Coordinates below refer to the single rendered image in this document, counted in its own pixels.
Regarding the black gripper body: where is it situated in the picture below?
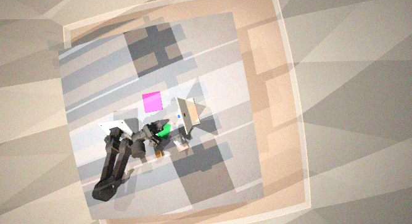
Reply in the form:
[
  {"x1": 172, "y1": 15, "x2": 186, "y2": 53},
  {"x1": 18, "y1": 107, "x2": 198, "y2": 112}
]
[{"x1": 139, "y1": 124, "x2": 156, "y2": 140}]

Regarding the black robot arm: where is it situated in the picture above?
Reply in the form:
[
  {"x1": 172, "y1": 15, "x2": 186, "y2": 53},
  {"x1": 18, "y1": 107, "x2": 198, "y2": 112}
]
[{"x1": 92, "y1": 127, "x2": 163, "y2": 202}]

